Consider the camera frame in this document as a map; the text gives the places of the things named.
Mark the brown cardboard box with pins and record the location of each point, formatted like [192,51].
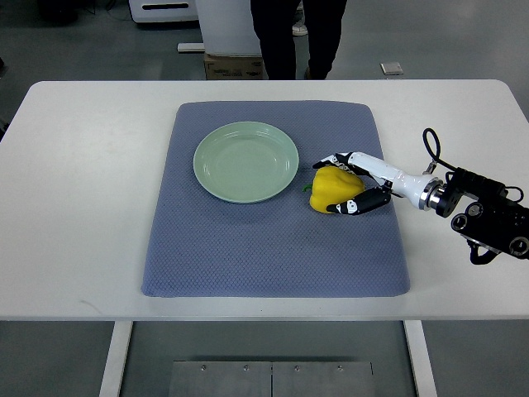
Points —
[233,67]

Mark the yellow bell pepper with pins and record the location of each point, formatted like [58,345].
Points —
[332,185]

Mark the right white table leg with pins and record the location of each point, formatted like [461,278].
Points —
[419,358]

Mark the left white table leg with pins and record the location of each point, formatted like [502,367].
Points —
[116,359]

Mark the light green plate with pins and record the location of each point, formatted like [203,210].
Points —
[246,162]

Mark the blue textured cloth mat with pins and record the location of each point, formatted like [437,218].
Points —
[202,246]

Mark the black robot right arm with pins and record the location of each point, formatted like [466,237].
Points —
[492,224]

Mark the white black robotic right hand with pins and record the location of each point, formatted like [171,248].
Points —
[381,182]

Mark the white table leg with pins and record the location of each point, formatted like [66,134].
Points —
[419,358]
[116,359]

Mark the white cabinet with slot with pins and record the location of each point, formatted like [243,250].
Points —
[161,11]

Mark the small grey floor plate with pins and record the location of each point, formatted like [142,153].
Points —
[391,68]

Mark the white sneaker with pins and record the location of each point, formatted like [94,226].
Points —
[299,29]

